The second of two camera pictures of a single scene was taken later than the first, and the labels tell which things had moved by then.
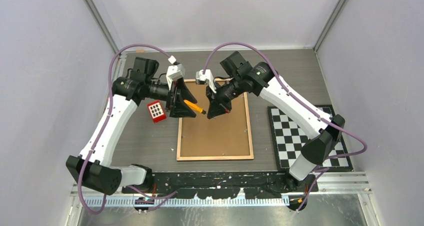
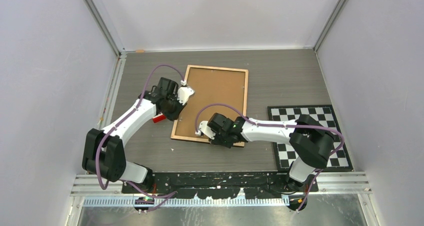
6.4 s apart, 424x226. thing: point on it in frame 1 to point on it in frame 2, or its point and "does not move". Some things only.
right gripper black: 216,108 to 229,144
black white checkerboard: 289,137 does not move
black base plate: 222,185 does not move
